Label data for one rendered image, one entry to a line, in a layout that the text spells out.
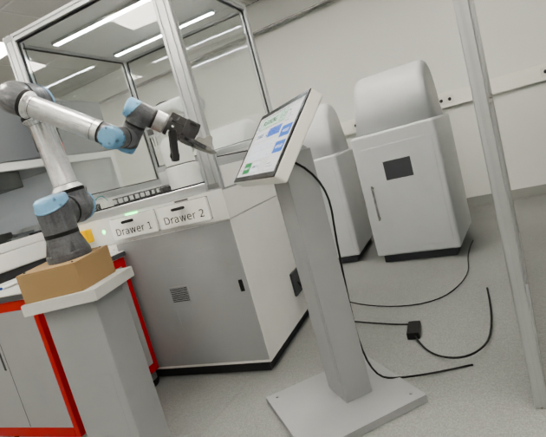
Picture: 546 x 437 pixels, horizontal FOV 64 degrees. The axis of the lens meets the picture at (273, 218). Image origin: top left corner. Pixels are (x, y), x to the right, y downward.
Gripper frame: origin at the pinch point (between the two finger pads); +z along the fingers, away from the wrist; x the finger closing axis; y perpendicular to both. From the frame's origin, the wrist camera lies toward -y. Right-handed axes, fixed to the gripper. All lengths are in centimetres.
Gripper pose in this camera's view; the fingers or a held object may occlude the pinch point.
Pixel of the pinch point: (212, 153)
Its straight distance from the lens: 170.5
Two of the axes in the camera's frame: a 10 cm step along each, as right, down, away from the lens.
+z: 8.7, 3.9, 3.1
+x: -3.2, -0.4, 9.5
